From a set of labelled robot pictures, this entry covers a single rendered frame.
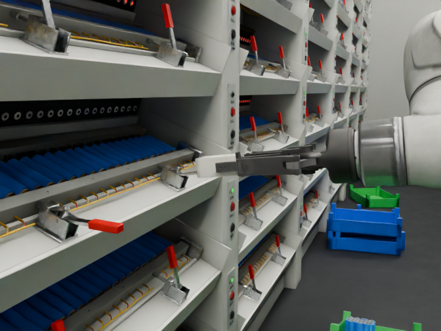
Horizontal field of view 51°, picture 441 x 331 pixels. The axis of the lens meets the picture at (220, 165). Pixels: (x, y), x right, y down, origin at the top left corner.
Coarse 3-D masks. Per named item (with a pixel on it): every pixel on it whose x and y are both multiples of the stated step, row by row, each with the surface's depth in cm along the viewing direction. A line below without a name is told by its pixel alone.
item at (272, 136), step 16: (240, 96) 141; (240, 112) 143; (256, 112) 155; (272, 112) 153; (240, 128) 123; (256, 128) 129; (272, 128) 144; (288, 128) 152; (240, 144) 95; (256, 144) 112; (272, 144) 129; (288, 144) 137
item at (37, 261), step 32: (0, 128) 58; (32, 128) 63; (64, 128) 70; (96, 128) 77; (160, 128) 90; (192, 160) 87; (128, 192) 65; (160, 192) 69; (192, 192) 76; (128, 224) 58; (160, 224) 69; (0, 256) 42; (32, 256) 44; (64, 256) 47; (96, 256) 54; (0, 288) 40; (32, 288) 45
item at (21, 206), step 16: (144, 160) 72; (160, 160) 75; (176, 160) 79; (96, 176) 60; (112, 176) 62; (128, 176) 66; (144, 176) 69; (32, 192) 50; (48, 192) 51; (64, 192) 53; (80, 192) 56; (96, 192) 60; (0, 208) 45; (16, 208) 46; (32, 208) 49; (0, 224) 44; (32, 224) 47
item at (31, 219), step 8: (152, 176) 72; (128, 184) 66; (136, 184) 67; (104, 192) 60; (112, 192) 62; (80, 200) 56; (72, 208) 54; (32, 216) 49; (8, 224) 46; (16, 224) 46; (0, 232) 45
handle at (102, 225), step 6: (66, 210) 48; (60, 216) 48; (66, 216) 48; (72, 222) 47; (78, 222) 47; (84, 222) 47; (90, 222) 46; (96, 222) 46; (102, 222) 46; (108, 222) 46; (114, 222) 46; (90, 228) 46; (96, 228) 46; (102, 228) 46; (108, 228) 46; (114, 228) 45; (120, 228) 46
